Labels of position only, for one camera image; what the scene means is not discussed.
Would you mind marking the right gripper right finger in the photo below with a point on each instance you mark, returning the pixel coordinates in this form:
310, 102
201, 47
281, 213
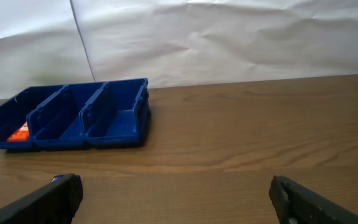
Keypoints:
303, 207

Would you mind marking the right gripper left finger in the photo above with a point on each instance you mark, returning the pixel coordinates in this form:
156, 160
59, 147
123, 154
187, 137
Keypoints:
42, 202

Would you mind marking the blue tray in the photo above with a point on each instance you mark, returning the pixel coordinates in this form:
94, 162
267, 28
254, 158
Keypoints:
117, 124

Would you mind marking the orange candy box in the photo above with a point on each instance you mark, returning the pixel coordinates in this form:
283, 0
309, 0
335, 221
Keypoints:
20, 136

